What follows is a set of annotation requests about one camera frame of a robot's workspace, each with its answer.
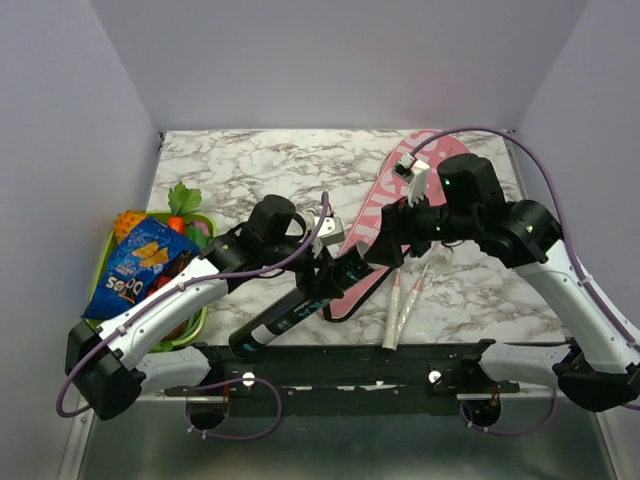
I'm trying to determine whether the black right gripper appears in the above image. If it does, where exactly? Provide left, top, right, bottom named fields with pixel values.
left=363, top=186, right=480, bottom=266

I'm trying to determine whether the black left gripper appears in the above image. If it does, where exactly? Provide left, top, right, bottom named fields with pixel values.
left=261, top=236, right=344, bottom=301

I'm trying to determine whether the black shuttlecock tube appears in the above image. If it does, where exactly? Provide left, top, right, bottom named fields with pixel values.
left=228, top=241, right=376, bottom=357

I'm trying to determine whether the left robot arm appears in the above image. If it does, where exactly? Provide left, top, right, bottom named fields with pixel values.
left=55, top=192, right=331, bottom=419

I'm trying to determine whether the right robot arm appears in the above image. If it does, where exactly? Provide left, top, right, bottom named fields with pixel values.
left=365, top=154, right=639, bottom=412

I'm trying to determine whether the pink badminton racket right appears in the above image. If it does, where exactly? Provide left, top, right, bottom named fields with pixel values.
left=395, top=243, right=445, bottom=340

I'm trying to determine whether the pink badminton racket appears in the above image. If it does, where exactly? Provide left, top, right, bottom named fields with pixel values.
left=395, top=243, right=445, bottom=340
left=382, top=270, right=401, bottom=350

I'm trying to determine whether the pink badminton racket left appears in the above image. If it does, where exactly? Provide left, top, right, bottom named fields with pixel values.
left=382, top=270, right=401, bottom=350

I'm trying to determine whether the pink racket bag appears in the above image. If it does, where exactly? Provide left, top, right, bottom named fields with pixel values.
left=322, top=128, right=472, bottom=322

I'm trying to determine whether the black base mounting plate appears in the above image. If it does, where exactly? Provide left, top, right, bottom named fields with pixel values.
left=165, top=342, right=519, bottom=418

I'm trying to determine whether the green plastic tray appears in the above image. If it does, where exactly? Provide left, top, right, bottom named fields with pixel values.
left=84, top=211, right=219, bottom=349

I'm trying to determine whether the pink toy fruit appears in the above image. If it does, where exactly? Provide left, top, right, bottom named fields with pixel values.
left=191, top=221, right=211, bottom=236

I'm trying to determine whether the orange toy carrot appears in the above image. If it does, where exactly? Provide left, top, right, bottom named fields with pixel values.
left=167, top=216, right=187, bottom=235

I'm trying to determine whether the blue Doritos chip bag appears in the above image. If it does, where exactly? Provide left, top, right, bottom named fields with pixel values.
left=83, top=217, right=200, bottom=321

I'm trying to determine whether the orange toy pineapple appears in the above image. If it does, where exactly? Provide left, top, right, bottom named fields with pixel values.
left=113, top=210, right=147, bottom=244

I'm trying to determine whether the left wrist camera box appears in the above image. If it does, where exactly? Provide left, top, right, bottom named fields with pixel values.
left=313, top=215, right=346, bottom=247

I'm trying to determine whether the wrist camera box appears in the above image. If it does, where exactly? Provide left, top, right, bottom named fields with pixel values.
left=313, top=215, right=346, bottom=247
left=393, top=152, right=430, bottom=206

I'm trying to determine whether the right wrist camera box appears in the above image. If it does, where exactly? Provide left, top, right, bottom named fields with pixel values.
left=393, top=152, right=430, bottom=206

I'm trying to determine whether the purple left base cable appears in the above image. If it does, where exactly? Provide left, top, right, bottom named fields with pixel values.
left=187, top=377, right=283, bottom=442

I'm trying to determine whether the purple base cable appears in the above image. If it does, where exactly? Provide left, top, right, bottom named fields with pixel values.
left=187, top=377, right=283, bottom=442
left=459, top=387, right=559, bottom=437

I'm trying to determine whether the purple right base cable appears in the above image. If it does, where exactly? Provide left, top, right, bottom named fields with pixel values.
left=459, top=387, right=559, bottom=437

